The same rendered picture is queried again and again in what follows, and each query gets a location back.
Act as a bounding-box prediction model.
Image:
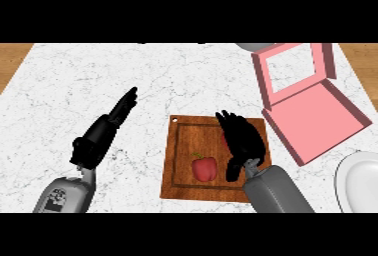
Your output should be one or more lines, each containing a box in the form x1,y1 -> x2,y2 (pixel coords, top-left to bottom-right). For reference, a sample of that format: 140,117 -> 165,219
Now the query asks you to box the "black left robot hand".
67,86 -> 140,171

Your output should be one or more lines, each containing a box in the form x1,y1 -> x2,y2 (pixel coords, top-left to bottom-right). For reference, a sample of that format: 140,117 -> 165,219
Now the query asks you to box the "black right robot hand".
214,109 -> 267,183

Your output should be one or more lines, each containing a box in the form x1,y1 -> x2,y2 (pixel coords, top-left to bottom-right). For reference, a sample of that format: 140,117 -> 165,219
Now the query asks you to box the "brown wooden cutting board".
159,114 -> 273,204

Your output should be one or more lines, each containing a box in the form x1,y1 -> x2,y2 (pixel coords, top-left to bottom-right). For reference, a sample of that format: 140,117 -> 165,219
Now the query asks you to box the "pink open cardboard box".
249,43 -> 373,167

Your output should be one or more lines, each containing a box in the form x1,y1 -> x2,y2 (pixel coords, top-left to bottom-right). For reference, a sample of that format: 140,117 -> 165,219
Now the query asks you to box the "red bell pepper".
190,152 -> 218,183

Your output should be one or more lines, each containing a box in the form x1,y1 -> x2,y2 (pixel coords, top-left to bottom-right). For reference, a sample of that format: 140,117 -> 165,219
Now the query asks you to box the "white plate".
333,150 -> 378,214

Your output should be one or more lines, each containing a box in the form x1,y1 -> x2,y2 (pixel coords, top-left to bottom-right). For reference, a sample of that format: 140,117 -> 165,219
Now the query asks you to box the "grey round bowl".
233,43 -> 274,53

